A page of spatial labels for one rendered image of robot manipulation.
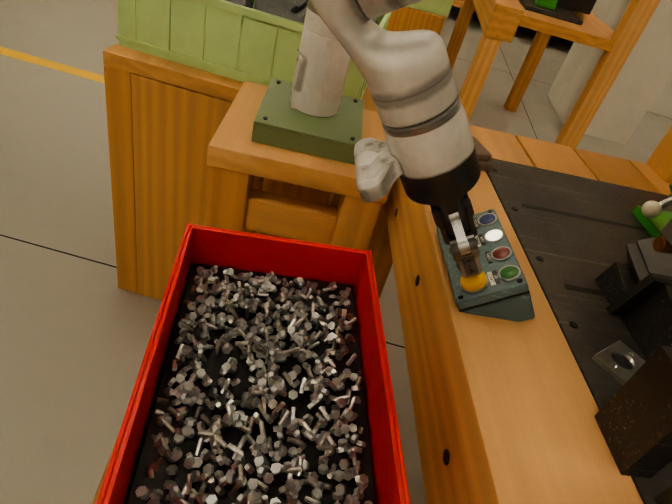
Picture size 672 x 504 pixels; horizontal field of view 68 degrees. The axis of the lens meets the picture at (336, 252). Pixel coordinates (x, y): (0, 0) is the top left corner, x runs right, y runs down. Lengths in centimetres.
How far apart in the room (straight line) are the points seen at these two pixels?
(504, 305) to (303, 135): 47
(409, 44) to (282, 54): 85
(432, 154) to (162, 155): 107
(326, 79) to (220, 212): 31
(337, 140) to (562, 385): 54
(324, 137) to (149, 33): 64
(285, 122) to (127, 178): 72
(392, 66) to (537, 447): 35
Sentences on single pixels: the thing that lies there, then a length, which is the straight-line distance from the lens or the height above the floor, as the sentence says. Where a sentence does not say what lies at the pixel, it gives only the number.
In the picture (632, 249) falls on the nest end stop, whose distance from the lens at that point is 72.
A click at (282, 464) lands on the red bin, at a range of 45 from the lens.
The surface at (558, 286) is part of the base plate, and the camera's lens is 71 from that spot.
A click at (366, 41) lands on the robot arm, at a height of 116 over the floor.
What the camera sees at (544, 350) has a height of 90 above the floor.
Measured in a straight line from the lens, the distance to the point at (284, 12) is 145.
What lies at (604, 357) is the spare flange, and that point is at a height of 91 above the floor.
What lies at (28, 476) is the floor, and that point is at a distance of 147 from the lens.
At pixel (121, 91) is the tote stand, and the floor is 70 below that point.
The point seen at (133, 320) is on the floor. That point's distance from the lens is 172.
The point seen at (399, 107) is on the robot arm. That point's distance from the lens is 43.
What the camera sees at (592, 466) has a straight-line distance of 53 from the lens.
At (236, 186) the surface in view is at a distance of 91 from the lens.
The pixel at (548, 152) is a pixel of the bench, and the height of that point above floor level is 88.
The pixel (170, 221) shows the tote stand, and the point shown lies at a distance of 154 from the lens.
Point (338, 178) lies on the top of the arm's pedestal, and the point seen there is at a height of 84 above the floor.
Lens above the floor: 127
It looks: 37 degrees down
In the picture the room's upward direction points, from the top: 16 degrees clockwise
